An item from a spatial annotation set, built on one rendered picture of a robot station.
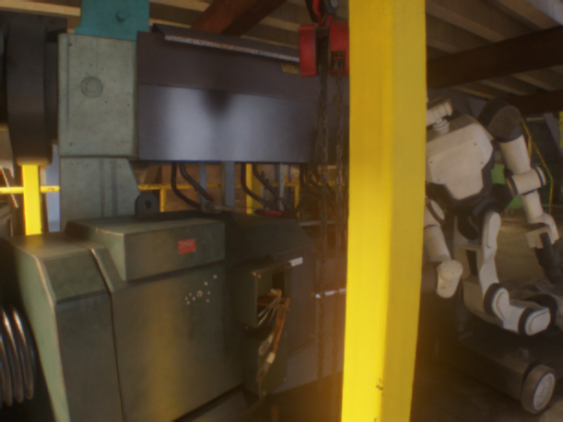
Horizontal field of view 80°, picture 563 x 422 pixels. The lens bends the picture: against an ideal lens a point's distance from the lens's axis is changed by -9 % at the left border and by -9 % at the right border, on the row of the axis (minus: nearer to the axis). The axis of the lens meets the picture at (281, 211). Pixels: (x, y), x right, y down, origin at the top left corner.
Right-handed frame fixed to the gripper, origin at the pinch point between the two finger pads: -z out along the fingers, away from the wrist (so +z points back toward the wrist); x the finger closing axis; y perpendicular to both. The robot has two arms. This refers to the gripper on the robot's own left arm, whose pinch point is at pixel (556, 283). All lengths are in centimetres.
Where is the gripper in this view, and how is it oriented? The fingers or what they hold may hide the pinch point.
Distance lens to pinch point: 185.7
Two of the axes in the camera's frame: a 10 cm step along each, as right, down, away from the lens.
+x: -3.2, 3.0, -9.0
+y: 8.4, -3.5, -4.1
